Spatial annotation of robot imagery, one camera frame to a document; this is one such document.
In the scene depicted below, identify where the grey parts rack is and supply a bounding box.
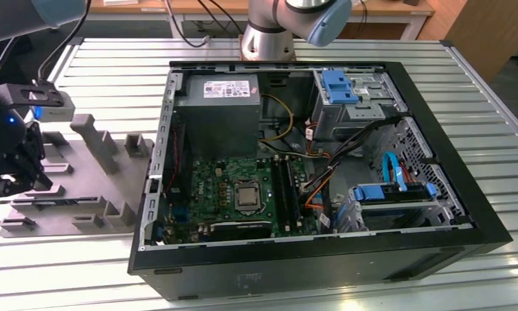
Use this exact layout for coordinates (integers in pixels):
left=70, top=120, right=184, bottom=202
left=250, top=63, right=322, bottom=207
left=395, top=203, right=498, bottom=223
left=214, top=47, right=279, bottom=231
left=0, top=113, right=156, bottom=240

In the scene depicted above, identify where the black case fan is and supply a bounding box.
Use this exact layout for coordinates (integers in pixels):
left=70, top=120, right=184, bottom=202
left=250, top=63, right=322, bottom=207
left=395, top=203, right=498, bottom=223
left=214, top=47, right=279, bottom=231
left=161, top=109, right=189, bottom=198

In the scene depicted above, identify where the green motherboard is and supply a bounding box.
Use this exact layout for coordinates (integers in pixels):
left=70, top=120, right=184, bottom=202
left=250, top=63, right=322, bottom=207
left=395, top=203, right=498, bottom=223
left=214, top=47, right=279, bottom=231
left=153, top=157, right=327, bottom=244

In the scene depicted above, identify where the grey power supply unit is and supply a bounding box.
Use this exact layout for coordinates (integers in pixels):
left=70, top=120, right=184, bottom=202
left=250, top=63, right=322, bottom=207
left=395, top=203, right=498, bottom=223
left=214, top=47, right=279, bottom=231
left=174, top=73, right=263, bottom=160

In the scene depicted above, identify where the wooden desk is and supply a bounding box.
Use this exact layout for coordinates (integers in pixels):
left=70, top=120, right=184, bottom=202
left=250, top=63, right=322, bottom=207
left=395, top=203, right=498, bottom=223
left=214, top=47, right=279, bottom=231
left=85, top=0, right=435, bottom=40

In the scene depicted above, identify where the CPU socket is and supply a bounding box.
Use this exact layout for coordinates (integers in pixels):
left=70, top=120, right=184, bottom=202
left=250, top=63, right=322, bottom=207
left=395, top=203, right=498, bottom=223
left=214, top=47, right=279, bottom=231
left=229, top=179, right=266, bottom=214

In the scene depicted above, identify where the silver CPU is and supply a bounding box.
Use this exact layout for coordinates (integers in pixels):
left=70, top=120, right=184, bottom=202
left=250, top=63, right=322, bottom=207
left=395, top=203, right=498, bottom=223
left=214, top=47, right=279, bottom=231
left=234, top=187, right=261, bottom=209

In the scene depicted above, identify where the black graphics card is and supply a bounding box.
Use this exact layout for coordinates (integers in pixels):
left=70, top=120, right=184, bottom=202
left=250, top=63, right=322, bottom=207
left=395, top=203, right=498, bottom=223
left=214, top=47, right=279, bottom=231
left=207, top=220, right=274, bottom=242

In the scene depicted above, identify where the black open PC case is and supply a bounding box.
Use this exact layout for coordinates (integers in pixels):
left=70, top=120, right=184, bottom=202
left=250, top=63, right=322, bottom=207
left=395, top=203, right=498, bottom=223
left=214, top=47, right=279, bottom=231
left=126, top=60, right=514, bottom=301

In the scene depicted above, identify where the blue plastic disk carrier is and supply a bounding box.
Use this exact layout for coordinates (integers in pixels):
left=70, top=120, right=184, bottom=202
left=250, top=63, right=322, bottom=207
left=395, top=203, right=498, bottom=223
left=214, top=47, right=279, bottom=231
left=321, top=69, right=358, bottom=106

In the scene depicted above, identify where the silver metal drive cage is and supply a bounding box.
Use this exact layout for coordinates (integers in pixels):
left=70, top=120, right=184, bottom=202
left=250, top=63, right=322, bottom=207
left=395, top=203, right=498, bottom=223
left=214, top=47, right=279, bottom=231
left=334, top=181, right=474, bottom=235
left=310, top=69, right=409, bottom=141

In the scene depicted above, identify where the blue carrier with black disk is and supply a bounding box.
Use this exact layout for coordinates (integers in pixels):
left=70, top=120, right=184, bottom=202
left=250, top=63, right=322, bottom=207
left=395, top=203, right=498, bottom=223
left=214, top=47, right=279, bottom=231
left=353, top=182, right=435, bottom=204

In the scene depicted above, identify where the wooden cabinet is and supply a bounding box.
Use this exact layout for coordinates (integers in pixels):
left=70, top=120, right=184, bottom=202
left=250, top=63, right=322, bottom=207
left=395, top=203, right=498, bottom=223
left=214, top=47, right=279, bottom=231
left=426, top=0, right=518, bottom=84

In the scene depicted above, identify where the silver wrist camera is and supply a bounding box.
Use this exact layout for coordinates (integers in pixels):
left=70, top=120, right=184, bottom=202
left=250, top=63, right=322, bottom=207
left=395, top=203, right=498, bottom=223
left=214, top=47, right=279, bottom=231
left=33, top=91, right=77, bottom=123

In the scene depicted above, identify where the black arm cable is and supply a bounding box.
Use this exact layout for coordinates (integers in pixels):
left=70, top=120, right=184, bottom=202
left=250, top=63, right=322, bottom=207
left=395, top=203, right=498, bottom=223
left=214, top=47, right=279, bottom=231
left=36, top=0, right=94, bottom=86

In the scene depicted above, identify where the yellow wire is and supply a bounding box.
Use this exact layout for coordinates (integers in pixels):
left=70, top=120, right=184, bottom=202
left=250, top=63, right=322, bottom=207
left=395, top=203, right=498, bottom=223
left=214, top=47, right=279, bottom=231
left=258, top=93, right=295, bottom=143

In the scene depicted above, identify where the orange red wire bundle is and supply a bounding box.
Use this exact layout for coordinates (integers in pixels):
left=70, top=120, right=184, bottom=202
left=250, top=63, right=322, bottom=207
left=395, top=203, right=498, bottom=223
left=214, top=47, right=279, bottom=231
left=303, top=181, right=331, bottom=216

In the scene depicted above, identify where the black cable bundle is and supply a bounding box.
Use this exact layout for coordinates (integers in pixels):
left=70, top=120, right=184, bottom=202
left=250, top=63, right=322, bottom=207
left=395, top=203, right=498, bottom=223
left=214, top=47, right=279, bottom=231
left=301, top=116, right=405, bottom=197

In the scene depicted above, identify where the blue flat data cable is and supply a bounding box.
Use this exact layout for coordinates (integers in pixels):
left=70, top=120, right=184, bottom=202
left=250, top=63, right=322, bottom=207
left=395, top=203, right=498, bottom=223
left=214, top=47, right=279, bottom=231
left=382, top=150, right=410, bottom=192

